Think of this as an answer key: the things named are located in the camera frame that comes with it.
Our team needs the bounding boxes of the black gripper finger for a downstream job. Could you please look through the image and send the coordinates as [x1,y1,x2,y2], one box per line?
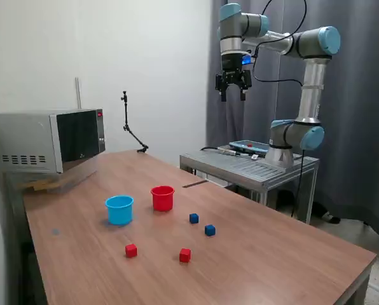
[215,73,230,102]
[238,70,252,101]

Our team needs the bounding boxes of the silver microwave oven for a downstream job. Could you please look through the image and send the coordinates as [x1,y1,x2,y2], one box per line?
[0,107,107,175]

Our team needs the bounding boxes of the grey table leg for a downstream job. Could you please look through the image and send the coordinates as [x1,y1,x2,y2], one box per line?
[341,257,377,305]

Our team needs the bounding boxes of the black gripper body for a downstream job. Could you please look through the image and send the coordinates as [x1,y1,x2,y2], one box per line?
[221,52,247,85]

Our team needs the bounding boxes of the white vertical pipe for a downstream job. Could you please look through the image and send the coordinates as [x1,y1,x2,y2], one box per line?
[74,77,82,109]

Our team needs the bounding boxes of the black camera cable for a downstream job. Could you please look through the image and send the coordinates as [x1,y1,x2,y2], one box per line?
[251,0,307,87]

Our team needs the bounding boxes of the black and silver cable plug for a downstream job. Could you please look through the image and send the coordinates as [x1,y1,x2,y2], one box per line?
[200,146,251,157]

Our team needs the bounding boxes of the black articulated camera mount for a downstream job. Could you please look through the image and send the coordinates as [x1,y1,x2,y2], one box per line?
[120,90,149,154]

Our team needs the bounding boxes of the red plastic bin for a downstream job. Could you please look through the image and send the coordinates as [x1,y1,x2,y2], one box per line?
[150,186,176,212]

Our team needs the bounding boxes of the blue plastic bin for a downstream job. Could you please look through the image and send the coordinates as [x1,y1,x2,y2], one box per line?
[105,194,135,227]

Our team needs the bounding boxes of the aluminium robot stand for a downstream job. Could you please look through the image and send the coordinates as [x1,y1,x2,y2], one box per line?
[179,146,320,225]

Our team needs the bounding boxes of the dark metal strip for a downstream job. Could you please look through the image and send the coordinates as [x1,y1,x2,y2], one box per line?
[182,179,207,189]

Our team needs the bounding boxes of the teach pendant with blue rim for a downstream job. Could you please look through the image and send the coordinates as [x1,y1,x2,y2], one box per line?
[229,140,270,156]

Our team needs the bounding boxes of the wooden blocks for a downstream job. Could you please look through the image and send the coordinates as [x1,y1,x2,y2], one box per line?
[19,179,60,193]

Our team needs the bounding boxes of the dark grey curtain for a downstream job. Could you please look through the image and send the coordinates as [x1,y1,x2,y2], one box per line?
[206,0,379,239]

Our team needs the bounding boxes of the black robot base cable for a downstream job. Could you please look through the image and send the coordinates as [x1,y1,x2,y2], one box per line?
[291,148,307,219]

